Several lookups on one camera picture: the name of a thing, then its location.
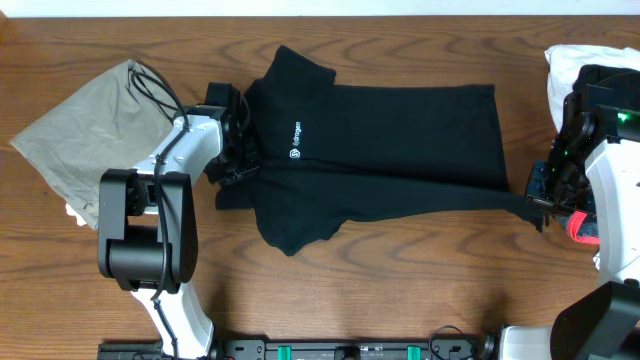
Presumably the black Sydrogen polo shirt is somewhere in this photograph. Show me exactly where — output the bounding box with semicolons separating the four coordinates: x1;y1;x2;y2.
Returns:
216;46;543;256

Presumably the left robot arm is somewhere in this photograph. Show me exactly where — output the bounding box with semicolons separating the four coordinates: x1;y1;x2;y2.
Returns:
98;105;258;359

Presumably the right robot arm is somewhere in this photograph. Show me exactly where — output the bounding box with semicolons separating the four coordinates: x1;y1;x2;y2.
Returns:
496;84;639;360

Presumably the black grey red garment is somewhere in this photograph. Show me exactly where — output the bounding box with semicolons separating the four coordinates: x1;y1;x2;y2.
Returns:
557;64;637;245

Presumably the white garment on right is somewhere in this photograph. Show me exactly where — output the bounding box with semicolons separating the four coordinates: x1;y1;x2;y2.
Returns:
544;45;639;131

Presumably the folded olive green garment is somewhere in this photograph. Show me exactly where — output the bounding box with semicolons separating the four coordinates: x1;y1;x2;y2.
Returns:
11;60;175;229

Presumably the white garment under olive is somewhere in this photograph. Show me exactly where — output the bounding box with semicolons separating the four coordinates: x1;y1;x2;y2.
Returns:
65;203;87;227

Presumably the left black cable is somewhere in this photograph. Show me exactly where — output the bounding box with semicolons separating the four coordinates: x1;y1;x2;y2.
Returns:
127;67;194;360

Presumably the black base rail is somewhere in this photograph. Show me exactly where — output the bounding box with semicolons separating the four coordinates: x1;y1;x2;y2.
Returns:
207;337;499;360

